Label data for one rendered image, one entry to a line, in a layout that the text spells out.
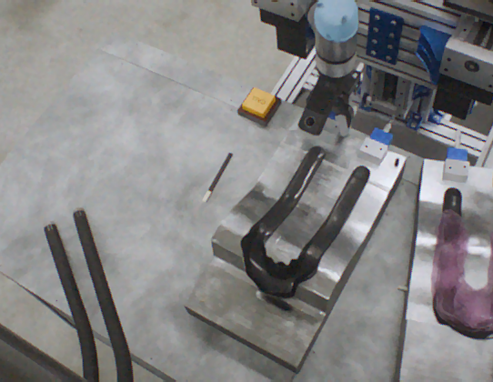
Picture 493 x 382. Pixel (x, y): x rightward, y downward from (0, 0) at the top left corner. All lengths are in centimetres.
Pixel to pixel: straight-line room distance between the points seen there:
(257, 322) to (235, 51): 168
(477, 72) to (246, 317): 73
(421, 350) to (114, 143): 87
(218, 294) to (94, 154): 51
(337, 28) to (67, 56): 197
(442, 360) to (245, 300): 39
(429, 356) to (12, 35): 248
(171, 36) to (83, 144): 133
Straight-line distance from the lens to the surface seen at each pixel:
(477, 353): 121
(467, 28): 147
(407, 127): 221
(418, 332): 120
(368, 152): 133
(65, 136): 162
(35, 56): 299
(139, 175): 150
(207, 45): 277
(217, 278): 128
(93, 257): 136
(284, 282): 125
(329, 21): 110
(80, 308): 133
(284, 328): 124
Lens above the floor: 205
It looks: 61 degrees down
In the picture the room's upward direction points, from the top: 11 degrees counter-clockwise
